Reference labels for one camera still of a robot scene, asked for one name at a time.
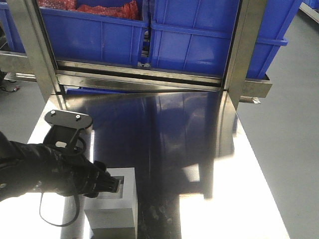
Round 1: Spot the gray hollow square base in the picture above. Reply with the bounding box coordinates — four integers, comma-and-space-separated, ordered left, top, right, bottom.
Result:
84, 167, 138, 239

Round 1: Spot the black loose cable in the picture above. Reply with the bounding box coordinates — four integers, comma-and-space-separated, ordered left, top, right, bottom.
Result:
39, 191, 80, 227

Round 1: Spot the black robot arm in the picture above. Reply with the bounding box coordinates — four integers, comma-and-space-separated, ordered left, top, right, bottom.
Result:
0, 134, 120, 200

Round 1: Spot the blue bin far left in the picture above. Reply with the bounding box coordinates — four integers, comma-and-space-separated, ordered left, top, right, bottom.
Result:
0, 0, 25, 53

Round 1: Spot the red mesh bag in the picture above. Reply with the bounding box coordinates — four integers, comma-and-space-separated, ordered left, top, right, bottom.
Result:
37, 0, 140, 20

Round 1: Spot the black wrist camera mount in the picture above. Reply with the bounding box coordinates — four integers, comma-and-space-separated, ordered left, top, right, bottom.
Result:
43, 110, 93, 153

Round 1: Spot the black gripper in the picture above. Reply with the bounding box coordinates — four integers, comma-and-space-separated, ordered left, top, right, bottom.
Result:
57, 149, 124, 198

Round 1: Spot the blue bin with red items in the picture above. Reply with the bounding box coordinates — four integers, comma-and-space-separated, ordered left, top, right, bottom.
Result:
40, 0, 149, 66

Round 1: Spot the blue stacked bin right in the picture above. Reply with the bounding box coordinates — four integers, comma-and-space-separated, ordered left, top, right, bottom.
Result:
149, 0, 301, 79

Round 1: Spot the stainless steel rack frame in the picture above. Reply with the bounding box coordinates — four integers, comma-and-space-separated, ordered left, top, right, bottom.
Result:
0, 0, 267, 109

